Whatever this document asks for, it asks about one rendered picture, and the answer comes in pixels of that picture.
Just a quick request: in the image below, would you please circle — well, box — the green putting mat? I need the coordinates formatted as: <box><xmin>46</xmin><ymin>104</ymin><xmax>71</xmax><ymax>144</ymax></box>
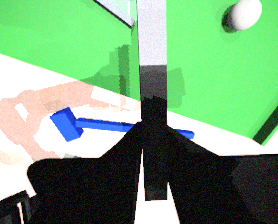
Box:
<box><xmin>0</xmin><ymin>0</ymin><xmax>278</xmax><ymax>140</ymax></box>

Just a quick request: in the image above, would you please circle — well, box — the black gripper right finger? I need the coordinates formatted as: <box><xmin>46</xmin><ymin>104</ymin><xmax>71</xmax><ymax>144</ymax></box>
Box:
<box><xmin>167</xmin><ymin>125</ymin><xmax>278</xmax><ymax>224</ymax></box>

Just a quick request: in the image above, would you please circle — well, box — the white golf ball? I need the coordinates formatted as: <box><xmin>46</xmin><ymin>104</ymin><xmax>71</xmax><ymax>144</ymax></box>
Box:
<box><xmin>227</xmin><ymin>0</ymin><xmax>262</xmax><ymax>31</ymax></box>

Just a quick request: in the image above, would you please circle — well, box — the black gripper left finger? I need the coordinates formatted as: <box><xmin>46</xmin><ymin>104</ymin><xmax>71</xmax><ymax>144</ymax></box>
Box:
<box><xmin>26</xmin><ymin>121</ymin><xmax>142</xmax><ymax>224</ymax></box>

